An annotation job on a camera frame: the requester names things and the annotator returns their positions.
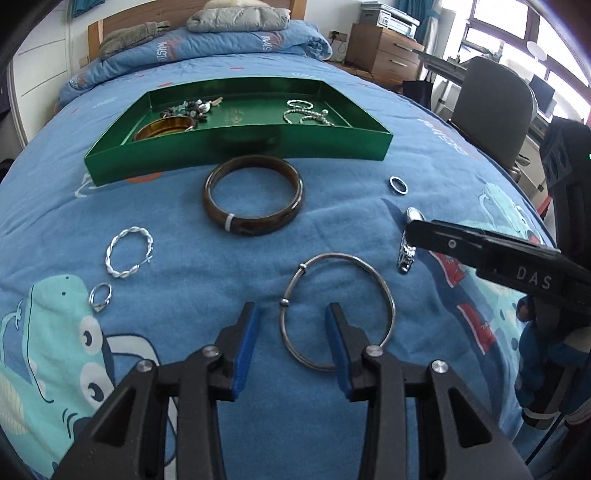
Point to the grey office chair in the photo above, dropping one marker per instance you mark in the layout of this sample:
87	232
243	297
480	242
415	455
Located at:
494	112

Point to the grey puffer jacket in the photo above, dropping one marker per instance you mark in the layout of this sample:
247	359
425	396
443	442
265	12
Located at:
239	19

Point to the wooden drawer cabinet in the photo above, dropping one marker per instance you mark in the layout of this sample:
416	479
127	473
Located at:
383	56

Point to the right teal curtain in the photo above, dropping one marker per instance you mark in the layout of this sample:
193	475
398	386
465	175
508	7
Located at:
427	12

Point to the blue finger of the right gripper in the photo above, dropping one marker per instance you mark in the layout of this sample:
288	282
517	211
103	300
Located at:
502	259

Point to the amber wide bangle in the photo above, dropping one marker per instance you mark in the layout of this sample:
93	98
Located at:
164	126

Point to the dark tote bag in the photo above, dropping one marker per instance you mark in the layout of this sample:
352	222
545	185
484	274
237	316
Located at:
420	91

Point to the white fluffy pillow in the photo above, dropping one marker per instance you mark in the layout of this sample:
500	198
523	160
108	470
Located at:
213	4

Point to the blue gloved hand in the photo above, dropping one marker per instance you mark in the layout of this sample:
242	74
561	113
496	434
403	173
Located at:
554	370

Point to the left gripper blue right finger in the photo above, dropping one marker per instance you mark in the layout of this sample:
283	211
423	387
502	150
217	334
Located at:
347	344

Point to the glass desk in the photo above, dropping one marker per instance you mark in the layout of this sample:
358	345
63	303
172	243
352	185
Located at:
449	70

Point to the white printer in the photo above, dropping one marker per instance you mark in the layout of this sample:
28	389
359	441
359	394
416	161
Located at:
381	15

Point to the wooden headboard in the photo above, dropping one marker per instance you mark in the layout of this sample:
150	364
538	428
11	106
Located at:
175	12

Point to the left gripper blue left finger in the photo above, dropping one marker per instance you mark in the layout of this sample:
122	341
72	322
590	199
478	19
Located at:
236	344

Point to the dark brown bangle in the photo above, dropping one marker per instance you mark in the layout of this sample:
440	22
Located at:
253	196

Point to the green jewelry tray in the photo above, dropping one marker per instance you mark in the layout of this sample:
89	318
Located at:
277	116

